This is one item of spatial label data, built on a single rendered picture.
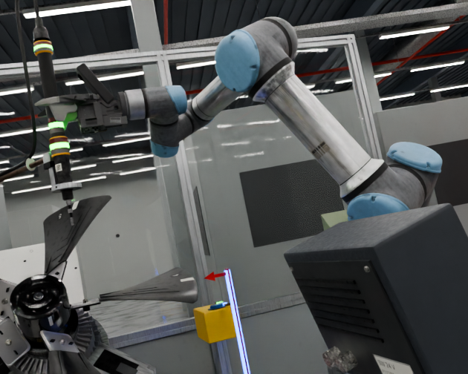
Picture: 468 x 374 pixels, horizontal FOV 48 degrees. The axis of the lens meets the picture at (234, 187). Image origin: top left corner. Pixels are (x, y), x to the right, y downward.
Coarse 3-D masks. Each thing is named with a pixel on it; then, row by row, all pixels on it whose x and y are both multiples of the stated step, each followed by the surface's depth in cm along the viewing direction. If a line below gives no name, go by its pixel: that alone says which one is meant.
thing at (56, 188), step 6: (42, 156) 129; (48, 156) 128; (48, 162) 127; (48, 168) 128; (54, 168) 127; (54, 174) 127; (54, 180) 127; (54, 186) 123; (60, 186) 123; (66, 186) 123; (72, 186) 124; (78, 186) 125; (54, 192) 127; (60, 192) 128
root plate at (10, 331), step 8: (8, 320) 115; (0, 328) 114; (8, 328) 115; (16, 328) 116; (0, 336) 114; (8, 336) 115; (16, 336) 116; (0, 344) 113; (16, 344) 116; (24, 344) 117; (0, 352) 113; (8, 352) 114; (24, 352) 116; (8, 360) 114; (16, 360) 115
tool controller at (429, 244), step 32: (352, 224) 73; (384, 224) 61; (416, 224) 55; (448, 224) 56; (288, 256) 76; (320, 256) 66; (352, 256) 58; (384, 256) 53; (416, 256) 54; (448, 256) 55; (320, 288) 68; (352, 288) 60; (384, 288) 54; (416, 288) 54; (448, 288) 55; (320, 320) 73; (352, 320) 64; (384, 320) 57; (416, 320) 53; (448, 320) 54; (352, 352) 69; (384, 352) 60; (416, 352) 54; (448, 352) 54
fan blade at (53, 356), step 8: (48, 352) 109; (56, 352) 110; (64, 352) 112; (72, 352) 114; (80, 352) 116; (56, 360) 108; (64, 360) 110; (72, 360) 112; (80, 360) 114; (56, 368) 107; (64, 368) 108; (72, 368) 109; (80, 368) 111; (88, 368) 113
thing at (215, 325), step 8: (200, 312) 156; (208, 312) 152; (216, 312) 153; (224, 312) 153; (232, 312) 154; (200, 320) 158; (208, 320) 152; (216, 320) 153; (224, 320) 153; (232, 320) 154; (200, 328) 160; (208, 328) 152; (216, 328) 152; (224, 328) 153; (232, 328) 153; (200, 336) 162; (208, 336) 151; (216, 336) 152; (224, 336) 152; (232, 336) 153
